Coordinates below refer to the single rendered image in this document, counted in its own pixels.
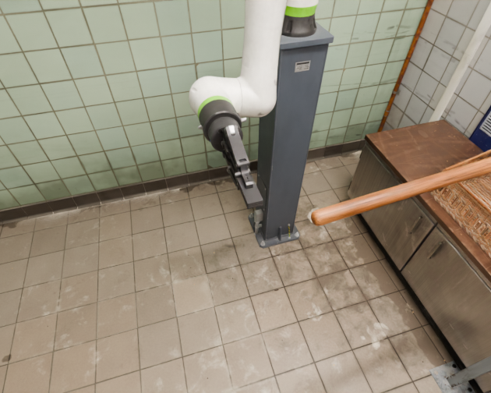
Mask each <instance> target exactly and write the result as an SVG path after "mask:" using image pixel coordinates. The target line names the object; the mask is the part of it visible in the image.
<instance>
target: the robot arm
mask: <svg viewBox="0 0 491 393"><path fill-rule="evenodd" d="M318 1H319V0H245V28H244V41H243V51H242V69H241V75H240V77H238V78H224V77H216V76H204V77H201V78H199V79H198V80H197V81H196V82H195V83H194V84H193V85H192V86H191V88H190V91H189V104H190V107H191V109H192V110H193V111H194V113H195V114H196V115H197V117H198V119H199V121H200V125H201V126H198V129H202V130H203V134H204V136H205V137H206V139H207V140H208V141H210V142H211V144H212V146H213V148H214V149H215V150H218V151H220V152H222V155H223V158H225V160H226V162H227V164H228V165H230V166H228V167H227V172H228V173H229V174H230V176H231V178H232V180H233V182H234V184H235V186H236V188H237V190H240V191H241V194H242V197H243V199H244V201H245V205H246V206H247V208H248V209H250V208H254V207H260V206H263V198H262V197H261V195H260V191H259V190H258V188H257V186H256V183H255V181H254V179H253V177H252V176H251V175H250V174H251V171H250V170H249V165H250V162H249V159H248V157H247V154H246V151H245V148H244V146H243V143H242V139H243V133H242V130H241V128H242V122H246V118H241V117H249V118H260V117H264V116H265V115H267V114H269V113H270V112H271V111H272V109H273V108H274V106H275V104H276V100H277V67H278V59H279V51H280V45H281V35H284V36H286V37H308V36H311V35H314V33H315V32H316V29H317V25H316V20H315V12H316V7H317V5H318Z"/></svg>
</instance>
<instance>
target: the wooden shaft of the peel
mask: <svg viewBox="0 0 491 393"><path fill-rule="evenodd" d="M490 172H491V158H487V159H483V160H481V161H477V162H473V163H471V164H468V165H463V166H461V167H457V168H453V169H450V170H447V171H445V172H440V173H437V174H434V175H430V176H426V177H424V178H421V179H416V180H414V181H411V182H406V183H404V184H400V185H398V186H393V187H391V188H388V189H383V190H381V191H377V192H375V193H370V194H367V195H365V196H360V197H357V198H355V199H351V200H347V201H344V202H341V203H339V204H334V205H331V206H328V207H324V208H320V209H318V210H315V211H314V212H312V213H311V220H312V222H313V224H314V225H315V226H321V225H325V224H329V223H331V222H334V221H338V220H341V219H344V218H348V217H351V216H353V215H356V214H361V213H363V212H366V211H370V210H373V209H376V208H378V207H382V206H385V205H388V204H392V203H395V202H398V201H401V200H405V199H408V198H410V197H415V196H418V195H420V194H423V193H427V192H430V191H433V190H435V189H439V188H442V187H445V186H449V185H452V184H455V183H457V182H462V181H465V180H467V179H472V178H474V177H477V176H480V175H484V174H487V173H490Z"/></svg>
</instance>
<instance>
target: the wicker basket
mask: <svg viewBox="0 0 491 393"><path fill-rule="evenodd" d="M487 158H491V150H487V151H486V152H484V153H481V154H479V155H476V156H474V157H472V158H469V159H467V160H463V161H462V162H460V163H459V162H458V163H457V164H455V165H452V166H450V167H448V168H445V169H444V170H443V172H445V171H447V170H450V169H453V168H457V167H461V166H463V165H468V164H471V163H473V162H477V161H481V160H483V159H487ZM490 179H491V172H490V173H487V174H484V175H480V176H477V177H474V178H472V179H467V180H465V181H462V182H457V183H455V184H452V185H449V186H445V187H442V188H439V189H435V190H433V191H430V192H429V194H430V195H431V196H432V197H433V198H434V199H435V201H436V202H437V203H438V204H439V205H440V206H441V207H442V208H443V209H444V210H445V211H446V212H447V213H448V214H449V215H450V216H451V217H452V218H453V219H454V220H455V221H456V222H457V223H458V224H459V225H460V226H461V227H462V228H463V229H464V230H465V232H467V233H468V234H469V236H470V237H471V238H472V239H473V240H474V241H475V242H476V243H477V244H478V245H479V246H480V247H481V248H482V249H483V250H484V251H485V253H487V255H488V256H489V257H490V258H491V198H490V197H491V180H490ZM488 180H489V181H488ZM472 184H473V185H472ZM466 185H467V186H466ZM484 190H485V191H484ZM454 198H455V199H454ZM483 200H484V201H485V202H484V201H483ZM459 208H460V209H459ZM466 217H467V218H466ZM478 223H479V224H478ZM476 225H477V226H476ZM480 225H481V226H480Z"/></svg>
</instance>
